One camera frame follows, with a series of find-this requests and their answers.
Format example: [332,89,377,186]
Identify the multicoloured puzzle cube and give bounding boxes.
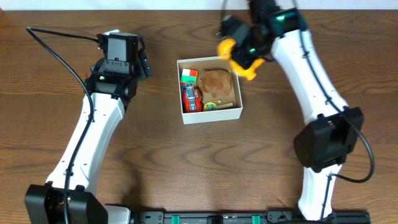
[180,68,198,85]

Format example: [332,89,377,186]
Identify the brown plush toy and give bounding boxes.
[197,70,232,98]

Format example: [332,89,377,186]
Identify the orange toy dinosaur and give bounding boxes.
[217,39,265,81]

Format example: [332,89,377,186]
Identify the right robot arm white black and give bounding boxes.
[218,1,367,223]

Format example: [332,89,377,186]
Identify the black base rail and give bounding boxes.
[104,203,373,224]

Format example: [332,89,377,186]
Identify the yellow round toy with handle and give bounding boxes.
[203,100,234,111]

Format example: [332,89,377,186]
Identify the white cardboard box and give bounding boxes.
[177,57,243,124]

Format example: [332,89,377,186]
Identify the red toy car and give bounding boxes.
[182,83,203,113]

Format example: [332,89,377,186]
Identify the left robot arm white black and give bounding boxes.
[24,27,153,223]

